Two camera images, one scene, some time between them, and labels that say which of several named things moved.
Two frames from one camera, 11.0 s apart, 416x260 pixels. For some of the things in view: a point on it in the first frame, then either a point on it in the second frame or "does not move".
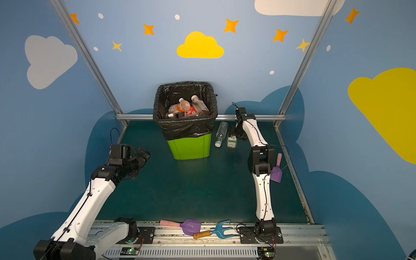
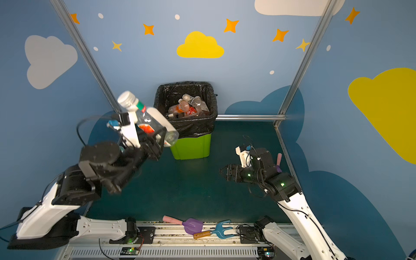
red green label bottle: x=193 y=111 does not move
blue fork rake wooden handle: x=219 y=231 does not move
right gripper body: x=237 y=130 → x=236 y=174
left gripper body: x=138 y=159 → x=153 y=143
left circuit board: x=129 y=251 does not move
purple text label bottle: x=200 y=105 does not move
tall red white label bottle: x=221 y=133 → x=148 y=119
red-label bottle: x=182 y=106 does not move
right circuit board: x=265 y=252 does not move
